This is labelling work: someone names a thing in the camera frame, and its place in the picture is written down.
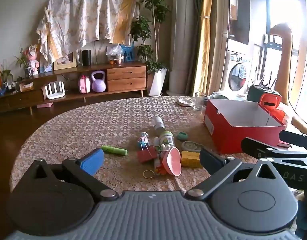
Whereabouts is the red cardboard box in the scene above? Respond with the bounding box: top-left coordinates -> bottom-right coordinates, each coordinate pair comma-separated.
203,98 -> 287,155

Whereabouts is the bunch of thin brushes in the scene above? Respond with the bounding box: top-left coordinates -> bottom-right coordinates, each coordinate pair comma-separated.
251,71 -> 279,88

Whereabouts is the wooden media cabinet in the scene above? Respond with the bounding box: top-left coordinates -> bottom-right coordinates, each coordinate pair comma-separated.
0,61 -> 148,115

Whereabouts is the purple kettlebell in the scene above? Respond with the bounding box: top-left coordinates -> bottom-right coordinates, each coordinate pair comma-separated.
91,70 -> 106,92

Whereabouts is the small yellow box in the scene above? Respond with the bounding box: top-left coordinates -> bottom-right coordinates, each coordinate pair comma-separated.
180,150 -> 203,168

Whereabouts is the small green houseplant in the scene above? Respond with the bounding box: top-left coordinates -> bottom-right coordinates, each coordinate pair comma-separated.
15,47 -> 31,78
0,60 -> 14,83

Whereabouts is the white plant pot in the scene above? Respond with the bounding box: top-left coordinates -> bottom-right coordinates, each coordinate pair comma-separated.
148,67 -> 168,97

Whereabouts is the white round appliance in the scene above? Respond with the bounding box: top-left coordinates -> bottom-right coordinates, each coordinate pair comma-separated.
81,39 -> 111,65

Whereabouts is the red binder clip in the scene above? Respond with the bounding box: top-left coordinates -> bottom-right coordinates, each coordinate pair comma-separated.
137,142 -> 158,165

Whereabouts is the white tower air conditioner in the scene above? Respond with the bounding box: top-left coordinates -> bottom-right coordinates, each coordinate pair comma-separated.
166,0 -> 205,97

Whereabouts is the grey-green oval tape measure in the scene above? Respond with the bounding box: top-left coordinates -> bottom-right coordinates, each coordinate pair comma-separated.
181,141 -> 205,153

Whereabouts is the green leafy tree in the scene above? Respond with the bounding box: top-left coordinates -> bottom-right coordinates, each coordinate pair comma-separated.
130,0 -> 171,74

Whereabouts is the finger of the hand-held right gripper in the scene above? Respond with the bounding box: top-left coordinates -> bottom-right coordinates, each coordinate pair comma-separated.
241,137 -> 307,167
279,129 -> 307,147

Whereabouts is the pink-haired doll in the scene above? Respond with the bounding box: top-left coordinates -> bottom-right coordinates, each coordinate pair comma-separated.
25,44 -> 40,75

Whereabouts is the blue plastic item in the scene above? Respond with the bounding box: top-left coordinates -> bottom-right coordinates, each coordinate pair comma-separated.
121,44 -> 134,62

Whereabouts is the white router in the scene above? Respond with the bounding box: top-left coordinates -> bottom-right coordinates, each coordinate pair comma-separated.
42,81 -> 66,100

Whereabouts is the clear plastic bag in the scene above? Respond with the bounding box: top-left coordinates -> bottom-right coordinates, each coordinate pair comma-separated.
106,44 -> 124,65

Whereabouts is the clear drinking glass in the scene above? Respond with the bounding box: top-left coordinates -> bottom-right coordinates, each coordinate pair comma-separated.
193,92 -> 206,111

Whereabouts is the green-capped white bottle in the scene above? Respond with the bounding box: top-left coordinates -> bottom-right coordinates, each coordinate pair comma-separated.
158,131 -> 175,148

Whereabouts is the yellow curtain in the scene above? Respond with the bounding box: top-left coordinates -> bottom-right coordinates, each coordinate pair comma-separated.
191,0 -> 230,97

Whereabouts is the tan curved chair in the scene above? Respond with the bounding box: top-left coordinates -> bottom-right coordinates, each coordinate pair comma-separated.
268,22 -> 307,137

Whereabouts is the blue pink doll figurine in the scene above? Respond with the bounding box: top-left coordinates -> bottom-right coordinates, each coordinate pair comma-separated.
137,132 -> 151,149

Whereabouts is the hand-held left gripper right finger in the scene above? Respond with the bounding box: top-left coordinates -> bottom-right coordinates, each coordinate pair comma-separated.
184,148 -> 292,202

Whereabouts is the white washing machine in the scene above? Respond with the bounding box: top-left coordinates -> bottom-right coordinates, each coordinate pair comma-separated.
222,51 -> 251,95

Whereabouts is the wooden picture frame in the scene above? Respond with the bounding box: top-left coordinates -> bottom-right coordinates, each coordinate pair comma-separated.
53,53 -> 77,71

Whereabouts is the green marker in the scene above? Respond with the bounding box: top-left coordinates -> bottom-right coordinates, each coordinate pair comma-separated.
101,145 -> 128,156

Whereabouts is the floral hanging cloth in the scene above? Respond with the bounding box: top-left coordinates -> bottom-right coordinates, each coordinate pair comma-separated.
36,0 -> 141,64

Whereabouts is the green bag with orange pocket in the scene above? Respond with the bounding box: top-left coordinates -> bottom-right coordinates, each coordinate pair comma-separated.
246,84 -> 283,113

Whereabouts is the pink toy case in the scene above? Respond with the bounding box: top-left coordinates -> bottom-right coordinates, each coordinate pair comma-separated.
79,74 -> 91,94

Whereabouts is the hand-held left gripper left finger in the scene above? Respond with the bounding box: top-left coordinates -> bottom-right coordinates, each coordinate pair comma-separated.
28,148 -> 119,202

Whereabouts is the black speaker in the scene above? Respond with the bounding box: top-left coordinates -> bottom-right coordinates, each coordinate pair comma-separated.
82,50 -> 92,67

